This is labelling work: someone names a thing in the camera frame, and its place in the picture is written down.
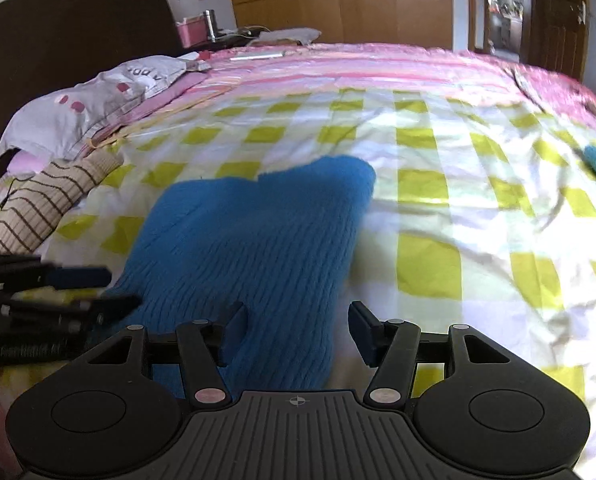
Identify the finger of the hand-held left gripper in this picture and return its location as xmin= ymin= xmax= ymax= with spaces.
xmin=0 ymin=255 xmax=113 ymax=291
xmin=0 ymin=294 xmax=143 ymax=328

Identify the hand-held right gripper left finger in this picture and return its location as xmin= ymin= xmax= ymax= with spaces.
xmin=87 ymin=301 xmax=249 ymax=406

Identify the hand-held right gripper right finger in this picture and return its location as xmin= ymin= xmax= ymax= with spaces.
xmin=348 ymin=301 xmax=510 ymax=406

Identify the blue knit sweater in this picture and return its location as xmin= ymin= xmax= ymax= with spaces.
xmin=100 ymin=155 xmax=377 ymax=402

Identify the beige striped knit garment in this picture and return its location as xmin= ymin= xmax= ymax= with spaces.
xmin=0 ymin=150 xmax=125 ymax=257

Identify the yellow checkered bed sheet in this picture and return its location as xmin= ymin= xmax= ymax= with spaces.
xmin=8 ymin=87 xmax=596 ymax=461

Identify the white pillow with pink dots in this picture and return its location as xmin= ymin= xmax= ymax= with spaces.
xmin=0 ymin=55 xmax=190 ymax=161

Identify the dark brown headboard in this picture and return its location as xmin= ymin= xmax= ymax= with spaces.
xmin=0 ymin=0 xmax=185 ymax=196

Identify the pink striped quilt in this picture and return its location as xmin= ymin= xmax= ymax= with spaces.
xmin=128 ymin=42 xmax=596 ymax=136

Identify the pink storage box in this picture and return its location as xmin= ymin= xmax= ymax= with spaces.
xmin=175 ymin=16 xmax=213 ymax=52

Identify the white stick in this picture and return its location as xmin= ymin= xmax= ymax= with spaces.
xmin=229 ymin=51 xmax=284 ymax=62

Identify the grey cloth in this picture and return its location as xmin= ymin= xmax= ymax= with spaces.
xmin=258 ymin=27 xmax=323 ymax=47

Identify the wooden wardrobe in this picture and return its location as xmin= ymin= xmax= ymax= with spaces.
xmin=224 ymin=0 xmax=455 ymax=52

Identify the dark wooden door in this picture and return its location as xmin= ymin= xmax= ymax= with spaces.
xmin=520 ymin=0 xmax=592 ymax=82

